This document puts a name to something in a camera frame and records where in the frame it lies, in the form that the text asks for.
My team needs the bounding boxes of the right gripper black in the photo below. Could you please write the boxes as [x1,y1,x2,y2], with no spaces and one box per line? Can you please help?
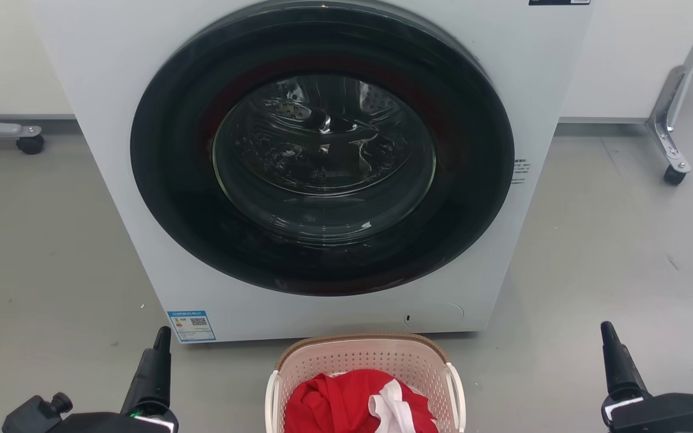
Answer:
[600,321,693,433]

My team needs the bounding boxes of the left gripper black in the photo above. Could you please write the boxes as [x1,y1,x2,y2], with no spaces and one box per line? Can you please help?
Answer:
[2,327,179,433]

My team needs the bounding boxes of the beige perforated laundry basket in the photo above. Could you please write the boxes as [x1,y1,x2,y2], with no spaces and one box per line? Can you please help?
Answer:
[265,334,466,433]

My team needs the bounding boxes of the blue energy label sticker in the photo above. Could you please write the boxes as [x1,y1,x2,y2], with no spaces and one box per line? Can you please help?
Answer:
[167,310,217,343]

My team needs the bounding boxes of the red garment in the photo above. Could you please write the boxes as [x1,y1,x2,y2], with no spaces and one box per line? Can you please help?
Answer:
[285,369,439,433]

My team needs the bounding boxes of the round white filter cover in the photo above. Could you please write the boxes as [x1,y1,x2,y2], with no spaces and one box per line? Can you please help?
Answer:
[404,302,464,330]

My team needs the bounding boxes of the round black washing machine door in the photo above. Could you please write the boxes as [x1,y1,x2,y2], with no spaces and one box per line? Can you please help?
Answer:
[131,0,515,296]

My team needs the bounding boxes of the white garment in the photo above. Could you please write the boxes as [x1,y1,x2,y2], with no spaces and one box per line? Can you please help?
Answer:
[369,379,422,433]

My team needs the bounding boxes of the white front-load washing machine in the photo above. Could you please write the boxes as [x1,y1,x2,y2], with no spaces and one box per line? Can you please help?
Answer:
[28,0,594,344]

